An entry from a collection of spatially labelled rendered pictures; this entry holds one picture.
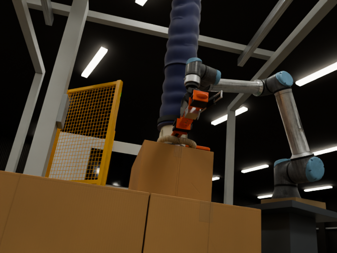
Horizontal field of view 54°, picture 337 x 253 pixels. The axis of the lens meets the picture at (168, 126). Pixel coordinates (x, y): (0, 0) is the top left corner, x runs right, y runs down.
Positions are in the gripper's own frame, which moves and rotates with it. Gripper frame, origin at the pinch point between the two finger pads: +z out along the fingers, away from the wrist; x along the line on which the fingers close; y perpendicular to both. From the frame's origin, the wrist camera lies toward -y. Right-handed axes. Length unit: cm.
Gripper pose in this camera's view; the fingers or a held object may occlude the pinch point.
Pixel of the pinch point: (190, 116)
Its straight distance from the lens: 175.8
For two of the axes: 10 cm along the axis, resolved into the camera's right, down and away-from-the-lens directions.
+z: -1.0, 9.2, -3.9
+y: -1.9, 3.6, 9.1
